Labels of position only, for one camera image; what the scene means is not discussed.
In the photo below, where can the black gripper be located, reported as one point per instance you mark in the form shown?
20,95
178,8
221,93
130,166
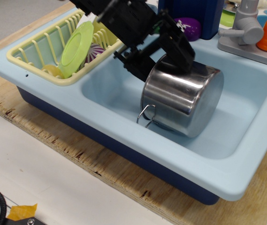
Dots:
132,21

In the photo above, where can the stainless steel pot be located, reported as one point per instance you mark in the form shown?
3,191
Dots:
181,101

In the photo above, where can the light blue toy sink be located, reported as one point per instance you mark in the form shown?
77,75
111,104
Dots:
219,163

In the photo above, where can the purple toy eggplant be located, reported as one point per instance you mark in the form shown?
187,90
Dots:
190,27

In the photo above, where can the purple white striped ball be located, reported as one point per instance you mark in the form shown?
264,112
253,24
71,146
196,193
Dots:
94,50

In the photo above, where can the dark blue box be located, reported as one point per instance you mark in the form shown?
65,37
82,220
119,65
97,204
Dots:
207,12

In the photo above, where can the green toy plate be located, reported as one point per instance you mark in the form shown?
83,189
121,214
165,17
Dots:
227,18

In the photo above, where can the green plastic plate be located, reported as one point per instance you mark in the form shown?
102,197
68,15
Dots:
76,49

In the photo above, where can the yellow dish rack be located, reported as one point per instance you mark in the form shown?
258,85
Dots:
46,47

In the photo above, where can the grey toy faucet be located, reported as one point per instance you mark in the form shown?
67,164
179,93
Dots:
246,32

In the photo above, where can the yellow round toy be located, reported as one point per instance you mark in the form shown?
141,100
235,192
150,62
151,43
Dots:
53,71

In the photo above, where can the blue toy item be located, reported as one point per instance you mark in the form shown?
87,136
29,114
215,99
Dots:
262,18

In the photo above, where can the wooden plywood board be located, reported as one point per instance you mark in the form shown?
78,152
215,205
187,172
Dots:
76,181

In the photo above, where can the yellow tape piece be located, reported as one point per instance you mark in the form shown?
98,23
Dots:
22,212

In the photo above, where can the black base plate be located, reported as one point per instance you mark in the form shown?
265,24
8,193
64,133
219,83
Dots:
27,221

